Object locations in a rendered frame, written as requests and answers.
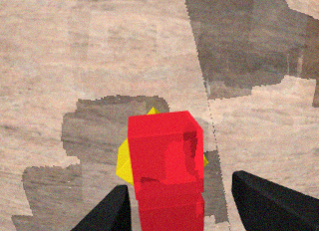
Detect yellow cube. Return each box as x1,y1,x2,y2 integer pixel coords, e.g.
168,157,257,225
116,108,208,184

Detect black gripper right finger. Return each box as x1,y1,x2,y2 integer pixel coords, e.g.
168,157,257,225
231,170,319,231

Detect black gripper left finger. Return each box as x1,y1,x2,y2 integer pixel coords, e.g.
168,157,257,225
71,184,132,231

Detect red cube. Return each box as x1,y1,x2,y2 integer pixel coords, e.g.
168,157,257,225
128,111,204,200
139,192,204,231

